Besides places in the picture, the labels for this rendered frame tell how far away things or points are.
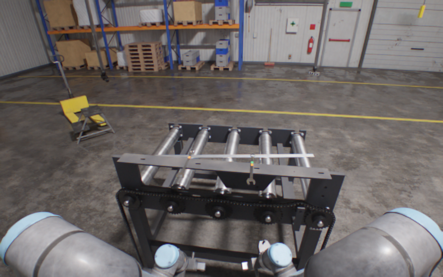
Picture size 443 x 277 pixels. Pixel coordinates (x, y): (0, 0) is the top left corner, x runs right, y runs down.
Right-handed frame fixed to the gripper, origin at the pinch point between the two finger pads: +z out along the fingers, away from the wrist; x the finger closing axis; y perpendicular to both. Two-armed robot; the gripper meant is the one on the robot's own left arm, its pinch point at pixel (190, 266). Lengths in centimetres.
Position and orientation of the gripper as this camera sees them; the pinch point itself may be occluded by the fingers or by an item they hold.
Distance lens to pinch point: 131.8
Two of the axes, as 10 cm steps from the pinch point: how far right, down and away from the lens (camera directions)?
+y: 1.0, -8.0, 6.0
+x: -9.8, 0.3, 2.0
